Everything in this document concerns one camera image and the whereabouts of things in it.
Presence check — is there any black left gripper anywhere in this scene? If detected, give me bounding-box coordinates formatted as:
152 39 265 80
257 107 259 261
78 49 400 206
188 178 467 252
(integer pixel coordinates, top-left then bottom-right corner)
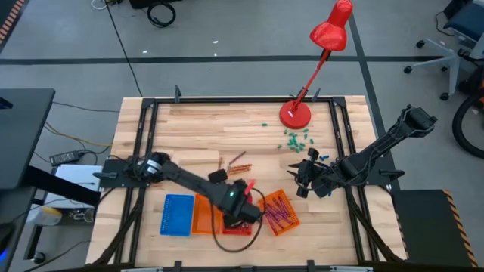
217 180 264 230

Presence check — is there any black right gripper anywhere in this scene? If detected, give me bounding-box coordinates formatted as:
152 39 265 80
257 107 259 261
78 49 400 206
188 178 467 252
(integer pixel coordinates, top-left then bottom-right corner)
286 147 336 199

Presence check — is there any red plastic basket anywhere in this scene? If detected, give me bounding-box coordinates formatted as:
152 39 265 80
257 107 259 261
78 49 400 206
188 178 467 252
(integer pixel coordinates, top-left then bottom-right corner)
222 194 253 237

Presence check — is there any orange plastic basket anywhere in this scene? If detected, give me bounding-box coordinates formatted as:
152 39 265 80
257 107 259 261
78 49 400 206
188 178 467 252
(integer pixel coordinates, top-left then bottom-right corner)
191 193 224 236
258 188 302 237

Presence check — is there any blue plastic basket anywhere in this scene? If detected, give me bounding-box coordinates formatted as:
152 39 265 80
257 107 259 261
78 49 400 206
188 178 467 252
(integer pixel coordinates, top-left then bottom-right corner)
159 193 196 238

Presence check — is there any black hazard-striped platform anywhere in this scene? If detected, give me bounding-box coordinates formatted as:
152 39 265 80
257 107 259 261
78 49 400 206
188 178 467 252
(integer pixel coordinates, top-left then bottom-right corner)
390 188 480 268

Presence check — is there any red desk lamp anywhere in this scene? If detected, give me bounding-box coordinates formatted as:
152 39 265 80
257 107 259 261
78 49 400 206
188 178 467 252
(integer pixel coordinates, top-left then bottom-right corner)
278 0 355 130

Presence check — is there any white box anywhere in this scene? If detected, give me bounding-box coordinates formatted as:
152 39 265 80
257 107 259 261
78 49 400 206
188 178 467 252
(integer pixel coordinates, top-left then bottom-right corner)
44 163 104 209

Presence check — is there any black power adapter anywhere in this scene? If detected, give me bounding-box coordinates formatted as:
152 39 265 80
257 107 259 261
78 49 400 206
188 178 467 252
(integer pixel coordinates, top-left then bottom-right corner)
49 150 82 168

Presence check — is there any grey office chair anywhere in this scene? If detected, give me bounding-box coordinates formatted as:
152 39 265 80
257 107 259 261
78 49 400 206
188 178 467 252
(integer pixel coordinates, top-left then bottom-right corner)
402 0 484 102

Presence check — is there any cream plastic object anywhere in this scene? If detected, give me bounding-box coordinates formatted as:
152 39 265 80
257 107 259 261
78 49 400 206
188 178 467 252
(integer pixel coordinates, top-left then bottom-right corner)
26 206 64 227

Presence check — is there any black floor box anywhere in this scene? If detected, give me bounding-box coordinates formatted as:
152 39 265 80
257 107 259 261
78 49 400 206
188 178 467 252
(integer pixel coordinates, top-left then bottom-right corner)
129 0 182 10

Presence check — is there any black desk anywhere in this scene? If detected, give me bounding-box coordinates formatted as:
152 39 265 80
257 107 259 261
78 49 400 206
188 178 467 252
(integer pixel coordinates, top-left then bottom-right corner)
0 88 102 272

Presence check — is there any black hazard-striped mat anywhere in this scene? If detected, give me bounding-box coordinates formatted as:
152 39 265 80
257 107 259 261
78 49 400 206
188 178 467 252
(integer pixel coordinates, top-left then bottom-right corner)
0 0 26 48

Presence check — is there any black looped wrist cable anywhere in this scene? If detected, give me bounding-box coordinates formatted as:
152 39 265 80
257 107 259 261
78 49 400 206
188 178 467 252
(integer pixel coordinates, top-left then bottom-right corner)
209 187 267 253

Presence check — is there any black aluminium table frame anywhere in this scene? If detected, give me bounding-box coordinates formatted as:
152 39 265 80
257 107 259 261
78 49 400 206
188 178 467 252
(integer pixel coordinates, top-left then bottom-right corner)
113 96 383 272

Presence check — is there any black cable sleeve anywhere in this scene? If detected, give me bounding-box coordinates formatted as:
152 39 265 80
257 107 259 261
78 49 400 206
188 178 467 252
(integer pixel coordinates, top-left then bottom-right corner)
347 187 405 264
90 187 147 266

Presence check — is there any coiled black cable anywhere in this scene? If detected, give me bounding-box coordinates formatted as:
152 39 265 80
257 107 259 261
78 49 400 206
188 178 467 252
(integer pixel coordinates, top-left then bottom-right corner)
146 1 178 29

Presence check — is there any long black floor cable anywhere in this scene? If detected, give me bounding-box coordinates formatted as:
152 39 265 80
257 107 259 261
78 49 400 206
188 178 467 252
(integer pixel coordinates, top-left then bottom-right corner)
104 2 144 97

